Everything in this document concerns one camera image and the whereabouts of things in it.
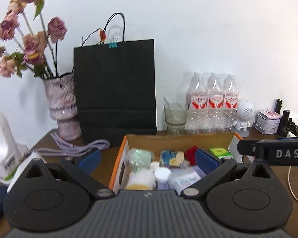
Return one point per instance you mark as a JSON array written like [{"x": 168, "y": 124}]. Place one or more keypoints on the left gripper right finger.
[{"x": 243, "y": 196}]

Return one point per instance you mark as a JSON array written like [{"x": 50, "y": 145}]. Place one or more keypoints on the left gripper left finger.
[{"x": 52, "y": 195}]

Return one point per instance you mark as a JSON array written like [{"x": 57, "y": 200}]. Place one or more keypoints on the green tissue packet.
[{"x": 221, "y": 153}]

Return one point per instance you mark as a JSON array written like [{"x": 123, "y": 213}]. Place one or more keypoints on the red fabric rose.
[{"x": 190, "y": 155}]

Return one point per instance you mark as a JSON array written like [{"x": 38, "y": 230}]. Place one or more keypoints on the yellow white plush toy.
[{"x": 142, "y": 178}]

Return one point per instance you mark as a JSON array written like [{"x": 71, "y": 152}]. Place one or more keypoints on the iridescent plastic bag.
[{"x": 139, "y": 159}]

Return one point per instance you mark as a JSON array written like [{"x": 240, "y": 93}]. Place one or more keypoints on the blue yellow sponge toy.
[{"x": 171, "y": 158}]

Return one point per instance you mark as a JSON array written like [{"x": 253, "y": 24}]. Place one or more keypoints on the cotton buds box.
[{"x": 182, "y": 179}]

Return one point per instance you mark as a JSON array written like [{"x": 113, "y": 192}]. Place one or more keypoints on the purple woven cloth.
[{"x": 165, "y": 186}]

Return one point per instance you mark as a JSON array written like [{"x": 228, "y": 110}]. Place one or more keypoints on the black small bottle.
[{"x": 282, "y": 128}]

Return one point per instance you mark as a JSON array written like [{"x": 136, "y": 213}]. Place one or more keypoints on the white tin box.
[{"x": 267, "y": 122}]

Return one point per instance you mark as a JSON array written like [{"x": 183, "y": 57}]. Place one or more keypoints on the red cardboard box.
[{"x": 158, "y": 143}]

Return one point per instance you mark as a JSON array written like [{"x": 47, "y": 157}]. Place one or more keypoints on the white robot speaker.
[{"x": 244, "y": 114}]

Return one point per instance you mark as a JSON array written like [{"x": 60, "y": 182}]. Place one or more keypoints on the purple tissue pack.
[{"x": 22, "y": 166}]

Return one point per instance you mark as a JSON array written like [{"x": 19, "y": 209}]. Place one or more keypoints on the white detergent jug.
[{"x": 11, "y": 153}]

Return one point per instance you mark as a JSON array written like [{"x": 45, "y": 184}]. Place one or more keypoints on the right water bottle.
[{"x": 231, "y": 95}]

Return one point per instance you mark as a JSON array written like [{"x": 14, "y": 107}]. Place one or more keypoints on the water bottle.
[
  {"x": 197, "y": 101},
  {"x": 215, "y": 104},
  {"x": 231, "y": 95}
]

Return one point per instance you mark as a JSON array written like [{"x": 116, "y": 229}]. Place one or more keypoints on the middle water bottle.
[{"x": 215, "y": 104}]

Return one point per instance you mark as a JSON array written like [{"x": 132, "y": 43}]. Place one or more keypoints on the left water bottle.
[{"x": 197, "y": 101}]

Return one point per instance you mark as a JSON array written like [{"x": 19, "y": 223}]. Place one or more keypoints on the pink ceramic vase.
[{"x": 61, "y": 99}]

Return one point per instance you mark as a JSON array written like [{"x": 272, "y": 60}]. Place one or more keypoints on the glass cup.
[{"x": 175, "y": 117}]

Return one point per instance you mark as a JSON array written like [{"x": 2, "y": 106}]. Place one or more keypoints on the black paper bag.
[{"x": 115, "y": 89}]

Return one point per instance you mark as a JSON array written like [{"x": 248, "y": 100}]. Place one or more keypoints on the dried pink roses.
[{"x": 36, "y": 41}]

